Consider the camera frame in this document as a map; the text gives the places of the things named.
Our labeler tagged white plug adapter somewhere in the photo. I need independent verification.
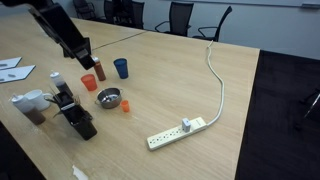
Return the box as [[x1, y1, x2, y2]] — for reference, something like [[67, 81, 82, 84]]
[[181, 117, 192, 133]]

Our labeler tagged metal bowl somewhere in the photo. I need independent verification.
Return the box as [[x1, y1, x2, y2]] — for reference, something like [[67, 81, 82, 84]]
[[94, 87, 124, 110]]

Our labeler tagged whiteboard eraser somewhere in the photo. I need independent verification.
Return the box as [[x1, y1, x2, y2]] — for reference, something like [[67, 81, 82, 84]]
[[301, 3, 320, 10]]

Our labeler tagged white power strip cable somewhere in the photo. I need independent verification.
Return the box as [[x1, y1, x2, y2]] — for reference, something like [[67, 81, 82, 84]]
[[205, 39, 225, 128]]

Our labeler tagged blue plastic cup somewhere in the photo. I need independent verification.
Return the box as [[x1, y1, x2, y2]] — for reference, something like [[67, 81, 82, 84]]
[[113, 58, 130, 80]]

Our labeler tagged white mug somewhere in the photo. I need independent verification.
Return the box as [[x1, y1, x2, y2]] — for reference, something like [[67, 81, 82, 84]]
[[23, 89, 54, 112]]

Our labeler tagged brown sauce squeeze bottle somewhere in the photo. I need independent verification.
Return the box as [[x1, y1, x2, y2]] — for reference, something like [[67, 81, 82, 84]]
[[91, 55, 107, 82]]

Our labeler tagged black office chair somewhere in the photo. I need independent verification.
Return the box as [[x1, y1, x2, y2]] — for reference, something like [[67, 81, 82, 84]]
[[154, 1, 195, 37], [192, 5, 233, 43], [72, 0, 98, 22], [130, 0, 146, 30], [103, 0, 134, 26]]

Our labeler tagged whiteboard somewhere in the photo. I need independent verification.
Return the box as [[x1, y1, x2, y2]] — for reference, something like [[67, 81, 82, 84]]
[[163, 0, 320, 8]]

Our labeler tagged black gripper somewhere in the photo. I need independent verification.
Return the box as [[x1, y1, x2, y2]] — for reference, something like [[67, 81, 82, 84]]
[[28, 2, 97, 71]]

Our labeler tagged large squeeze bottle half full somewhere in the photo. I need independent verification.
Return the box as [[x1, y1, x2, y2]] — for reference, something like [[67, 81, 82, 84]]
[[9, 93, 47, 126]]

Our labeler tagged black cutlery caddy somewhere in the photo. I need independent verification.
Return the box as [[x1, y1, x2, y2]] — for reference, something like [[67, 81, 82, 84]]
[[52, 91, 98, 141]]

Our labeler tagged large orange plastic cup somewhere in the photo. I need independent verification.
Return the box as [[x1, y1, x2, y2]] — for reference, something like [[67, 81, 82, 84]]
[[80, 73, 99, 92]]

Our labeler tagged white power strip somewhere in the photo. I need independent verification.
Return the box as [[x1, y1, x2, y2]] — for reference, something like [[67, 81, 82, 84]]
[[146, 116, 208, 152]]

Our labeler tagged black chair base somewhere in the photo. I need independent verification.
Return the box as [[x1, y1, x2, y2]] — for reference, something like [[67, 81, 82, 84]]
[[299, 88, 320, 121]]

